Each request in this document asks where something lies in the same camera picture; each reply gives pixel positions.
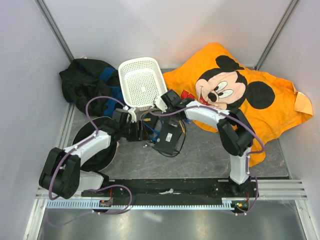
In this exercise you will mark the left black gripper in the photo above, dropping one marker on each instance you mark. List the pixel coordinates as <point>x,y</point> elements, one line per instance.
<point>139,135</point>

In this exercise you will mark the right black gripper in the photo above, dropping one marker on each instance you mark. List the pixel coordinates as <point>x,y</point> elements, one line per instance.
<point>168,119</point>

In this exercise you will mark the black network switch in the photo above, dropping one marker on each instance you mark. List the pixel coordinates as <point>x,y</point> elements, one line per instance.
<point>167,140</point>

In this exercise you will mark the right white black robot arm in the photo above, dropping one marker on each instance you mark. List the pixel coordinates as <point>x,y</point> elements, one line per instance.
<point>235,132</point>

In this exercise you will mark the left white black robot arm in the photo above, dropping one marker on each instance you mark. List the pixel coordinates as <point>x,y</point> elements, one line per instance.
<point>62,174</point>

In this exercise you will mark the white plastic basket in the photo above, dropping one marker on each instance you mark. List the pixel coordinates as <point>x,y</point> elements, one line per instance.
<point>141,81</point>

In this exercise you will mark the black round hat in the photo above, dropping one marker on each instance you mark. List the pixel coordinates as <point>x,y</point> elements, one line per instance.
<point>103,158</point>

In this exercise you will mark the orange Mickey Mouse pillowcase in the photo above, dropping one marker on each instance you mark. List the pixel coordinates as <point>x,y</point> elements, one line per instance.
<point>272,105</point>

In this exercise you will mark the black blue jacket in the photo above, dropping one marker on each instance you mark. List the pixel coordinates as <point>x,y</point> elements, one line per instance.
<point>85,79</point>

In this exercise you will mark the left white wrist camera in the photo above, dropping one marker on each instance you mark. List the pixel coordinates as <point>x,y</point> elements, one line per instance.
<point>132,114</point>

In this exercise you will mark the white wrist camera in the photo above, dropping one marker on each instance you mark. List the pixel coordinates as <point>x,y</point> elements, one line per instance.
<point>160,104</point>
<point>132,114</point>

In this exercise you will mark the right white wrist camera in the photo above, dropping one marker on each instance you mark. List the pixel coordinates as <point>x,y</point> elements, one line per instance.
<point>160,104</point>

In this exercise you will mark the grey slotted cable duct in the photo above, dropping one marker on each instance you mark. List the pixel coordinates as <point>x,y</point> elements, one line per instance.
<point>96,204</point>

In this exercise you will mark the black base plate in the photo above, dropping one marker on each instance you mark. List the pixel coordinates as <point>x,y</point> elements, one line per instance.
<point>174,191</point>

